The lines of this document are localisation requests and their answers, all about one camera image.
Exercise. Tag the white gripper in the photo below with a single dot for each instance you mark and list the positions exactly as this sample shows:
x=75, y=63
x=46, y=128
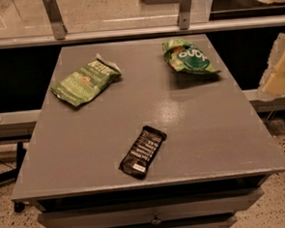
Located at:
x=279, y=70

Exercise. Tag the green jalapeno chip bag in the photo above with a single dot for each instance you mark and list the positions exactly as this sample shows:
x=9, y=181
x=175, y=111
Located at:
x=87, y=82

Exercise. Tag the green rice chip bag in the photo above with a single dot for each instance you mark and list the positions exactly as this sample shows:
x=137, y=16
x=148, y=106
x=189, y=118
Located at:
x=185, y=56

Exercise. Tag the grey cabinet drawer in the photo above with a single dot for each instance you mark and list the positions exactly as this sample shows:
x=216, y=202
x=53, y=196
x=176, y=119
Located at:
x=160, y=210

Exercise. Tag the black snack bar wrapper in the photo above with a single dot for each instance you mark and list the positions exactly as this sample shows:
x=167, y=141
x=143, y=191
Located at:
x=137, y=160

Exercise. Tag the right metal railing bracket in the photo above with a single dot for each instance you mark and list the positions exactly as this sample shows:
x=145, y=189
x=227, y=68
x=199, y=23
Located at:
x=184, y=14

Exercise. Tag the metal railing bracket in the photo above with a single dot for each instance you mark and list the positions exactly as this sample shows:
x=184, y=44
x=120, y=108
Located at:
x=54, y=16
x=184, y=14

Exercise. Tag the left metal railing bracket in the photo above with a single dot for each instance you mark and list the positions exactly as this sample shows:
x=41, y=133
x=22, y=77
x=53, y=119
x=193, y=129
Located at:
x=54, y=16

